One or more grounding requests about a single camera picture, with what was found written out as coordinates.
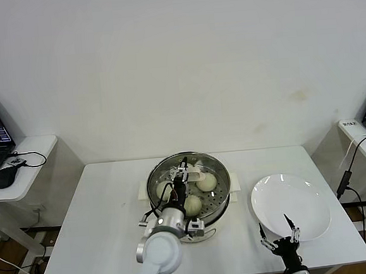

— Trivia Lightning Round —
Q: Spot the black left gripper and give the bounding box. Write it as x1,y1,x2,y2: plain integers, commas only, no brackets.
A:
168,156,193,209

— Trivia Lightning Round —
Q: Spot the perforated steel steamer basket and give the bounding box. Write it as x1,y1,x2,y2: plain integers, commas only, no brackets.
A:
135,147,243,227

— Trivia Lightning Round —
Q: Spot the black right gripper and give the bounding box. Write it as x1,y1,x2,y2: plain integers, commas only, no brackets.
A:
257,211,305,274

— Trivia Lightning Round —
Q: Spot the black computer mouse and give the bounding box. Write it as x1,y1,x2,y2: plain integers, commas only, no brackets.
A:
0,165,19,189

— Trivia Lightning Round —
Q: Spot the white side table rounded top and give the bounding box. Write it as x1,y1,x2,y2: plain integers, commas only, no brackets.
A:
0,134,69,274

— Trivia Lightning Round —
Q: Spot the black power adapter cable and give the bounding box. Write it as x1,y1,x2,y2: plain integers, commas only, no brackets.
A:
331,135,366,274

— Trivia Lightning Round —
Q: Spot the white wall socket with plug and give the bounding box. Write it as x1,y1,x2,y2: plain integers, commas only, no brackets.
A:
32,203,48,219

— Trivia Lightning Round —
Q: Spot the white floor power strip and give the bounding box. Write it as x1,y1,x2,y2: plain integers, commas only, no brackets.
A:
32,246,52,267

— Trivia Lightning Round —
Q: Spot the white round plate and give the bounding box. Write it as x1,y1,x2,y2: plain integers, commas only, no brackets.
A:
249,170,334,246

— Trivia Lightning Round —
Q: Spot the black usb hub with cable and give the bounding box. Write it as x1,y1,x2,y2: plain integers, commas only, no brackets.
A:
9,149,48,170

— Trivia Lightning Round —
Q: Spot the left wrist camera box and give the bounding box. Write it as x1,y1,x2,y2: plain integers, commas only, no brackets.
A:
185,217,207,239

